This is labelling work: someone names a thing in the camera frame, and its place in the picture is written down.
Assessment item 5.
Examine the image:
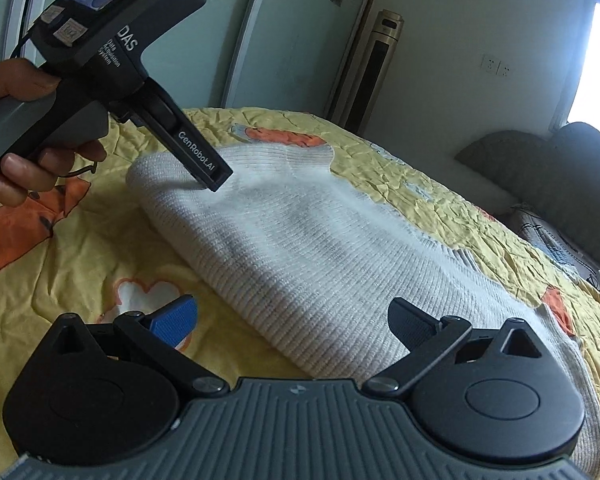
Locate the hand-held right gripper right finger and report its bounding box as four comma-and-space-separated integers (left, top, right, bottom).
362, 297, 546, 396

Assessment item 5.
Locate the yellow printed quilt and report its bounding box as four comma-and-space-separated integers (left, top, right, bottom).
0, 105, 600, 480

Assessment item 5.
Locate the bright window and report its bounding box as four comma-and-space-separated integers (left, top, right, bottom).
550, 0, 600, 136

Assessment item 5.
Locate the gold standing air conditioner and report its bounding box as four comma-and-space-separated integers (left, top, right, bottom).
327, 7, 406, 133

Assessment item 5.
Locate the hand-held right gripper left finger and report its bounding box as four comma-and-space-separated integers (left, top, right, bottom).
50, 296, 228, 396

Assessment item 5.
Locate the white knit sweater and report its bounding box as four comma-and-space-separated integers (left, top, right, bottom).
126, 142, 600, 478

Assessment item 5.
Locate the glass sliding wardrobe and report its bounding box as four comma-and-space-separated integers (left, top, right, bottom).
0, 0, 386, 113

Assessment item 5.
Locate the person's left hand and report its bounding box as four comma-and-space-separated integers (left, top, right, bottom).
0, 57, 107, 206

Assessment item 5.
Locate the grey padded headboard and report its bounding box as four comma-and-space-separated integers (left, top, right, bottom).
455, 122, 600, 281

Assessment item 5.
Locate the patterned pillow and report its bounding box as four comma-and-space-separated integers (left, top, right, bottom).
510, 204, 600, 307

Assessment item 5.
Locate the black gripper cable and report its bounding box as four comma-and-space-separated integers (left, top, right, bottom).
7, 27, 40, 62

